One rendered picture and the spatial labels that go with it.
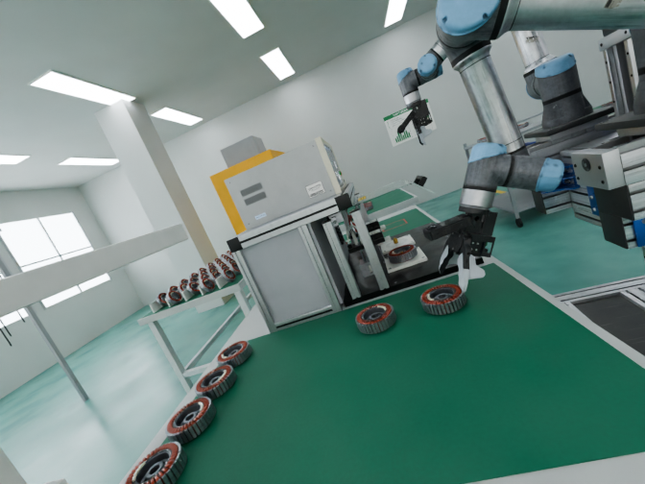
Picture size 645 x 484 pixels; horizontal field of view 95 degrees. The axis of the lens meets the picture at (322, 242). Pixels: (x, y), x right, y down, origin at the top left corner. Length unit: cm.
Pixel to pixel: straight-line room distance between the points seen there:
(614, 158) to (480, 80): 35
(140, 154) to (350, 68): 412
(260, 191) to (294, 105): 565
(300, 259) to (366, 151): 557
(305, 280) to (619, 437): 78
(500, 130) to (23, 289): 96
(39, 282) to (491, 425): 61
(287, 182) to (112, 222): 793
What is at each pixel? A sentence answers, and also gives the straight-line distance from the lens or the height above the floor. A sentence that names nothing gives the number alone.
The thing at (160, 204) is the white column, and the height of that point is 180.
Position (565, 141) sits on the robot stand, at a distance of 146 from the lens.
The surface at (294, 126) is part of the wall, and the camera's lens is 666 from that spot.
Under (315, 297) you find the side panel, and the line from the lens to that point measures 104.
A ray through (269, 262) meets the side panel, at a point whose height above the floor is 99.
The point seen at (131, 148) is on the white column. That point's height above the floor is 267.
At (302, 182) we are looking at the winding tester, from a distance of 108.
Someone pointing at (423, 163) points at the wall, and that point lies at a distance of 660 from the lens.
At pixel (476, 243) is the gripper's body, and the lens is 83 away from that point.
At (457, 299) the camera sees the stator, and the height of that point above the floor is 78.
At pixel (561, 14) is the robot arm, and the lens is 85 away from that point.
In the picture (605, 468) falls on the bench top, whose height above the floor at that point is 75.
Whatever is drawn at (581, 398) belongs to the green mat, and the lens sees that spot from 61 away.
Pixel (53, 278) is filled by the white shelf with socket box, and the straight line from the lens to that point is 46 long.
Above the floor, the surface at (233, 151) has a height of 219.
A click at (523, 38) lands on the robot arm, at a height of 139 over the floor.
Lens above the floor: 117
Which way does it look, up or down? 10 degrees down
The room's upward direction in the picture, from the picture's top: 22 degrees counter-clockwise
